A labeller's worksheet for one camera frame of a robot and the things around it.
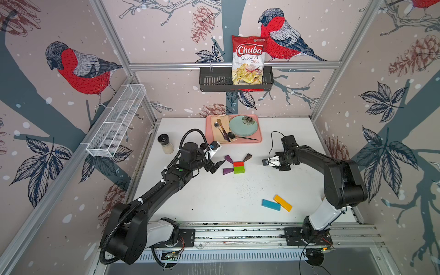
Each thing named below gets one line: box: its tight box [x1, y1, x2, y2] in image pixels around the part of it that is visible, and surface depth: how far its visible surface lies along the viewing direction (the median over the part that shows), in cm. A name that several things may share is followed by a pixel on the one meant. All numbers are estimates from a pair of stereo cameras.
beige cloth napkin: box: [210, 114, 238, 144], surface depth 117 cm
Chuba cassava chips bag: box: [231, 35, 267, 85], surface depth 87 cm
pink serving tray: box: [205, 114, 263, 144], surface depth 117 cm
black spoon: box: [227, 131, 259, 141], surface depth 113 cm
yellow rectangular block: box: [273, 194, 294, 212], surface depth 85 cm
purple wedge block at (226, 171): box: [222, 168, 234, 175], surface depth 95 cm
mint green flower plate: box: [229, 115, 259, 137], surface depth 120 cm
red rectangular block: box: [233, 161, 245, 167], surface depth 99 cm
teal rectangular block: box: [261, 198, 282, 211], surface depth 84 cm
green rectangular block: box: [233, 166, 245, 175], surface depth 97 cm
